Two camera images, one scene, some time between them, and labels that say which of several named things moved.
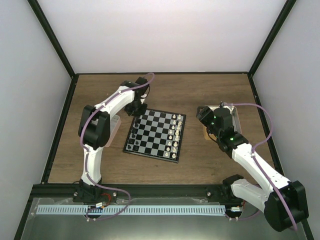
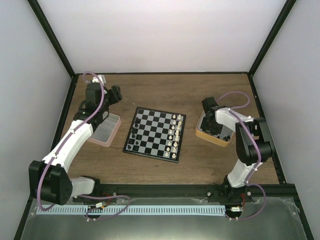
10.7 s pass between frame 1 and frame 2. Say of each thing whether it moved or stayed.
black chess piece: stayed
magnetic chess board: stayed
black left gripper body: moved
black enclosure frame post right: stayed
